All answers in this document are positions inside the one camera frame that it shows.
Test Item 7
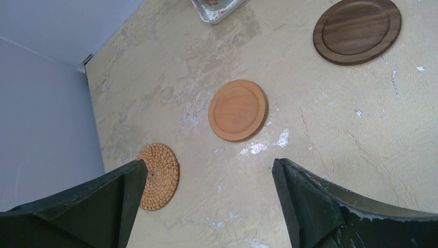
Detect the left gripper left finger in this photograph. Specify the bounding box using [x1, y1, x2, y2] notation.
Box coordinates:
[1, 160, 148, 247]

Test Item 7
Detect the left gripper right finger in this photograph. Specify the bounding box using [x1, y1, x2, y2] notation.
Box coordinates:
[272, 158, 437, 247]

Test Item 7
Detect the light wooden coaster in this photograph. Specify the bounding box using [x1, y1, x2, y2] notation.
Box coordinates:
[208, 80, 269, 142]

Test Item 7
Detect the dark wooden coaster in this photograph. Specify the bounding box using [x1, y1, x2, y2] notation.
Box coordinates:
[312, 1, 402, 66]

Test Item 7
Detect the floral tray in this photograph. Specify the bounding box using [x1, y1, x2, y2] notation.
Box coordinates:
[191, 0, 246, 25]

